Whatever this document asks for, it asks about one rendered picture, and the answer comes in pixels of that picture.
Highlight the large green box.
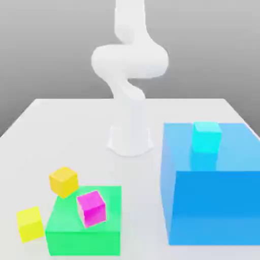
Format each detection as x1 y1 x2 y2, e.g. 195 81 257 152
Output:
45 185 122 257

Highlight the small orange cube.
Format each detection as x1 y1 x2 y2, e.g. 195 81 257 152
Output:
48 166 79 199

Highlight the small magenta cube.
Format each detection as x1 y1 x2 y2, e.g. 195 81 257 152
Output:
76 190 107 229

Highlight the small yellow cube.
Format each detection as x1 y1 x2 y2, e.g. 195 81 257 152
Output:
16 206 45 244

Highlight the large blue box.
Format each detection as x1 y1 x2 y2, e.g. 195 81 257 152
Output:
159 122 260 246

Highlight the small cyan cube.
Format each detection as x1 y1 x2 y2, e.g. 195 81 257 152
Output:
191 121 222 154

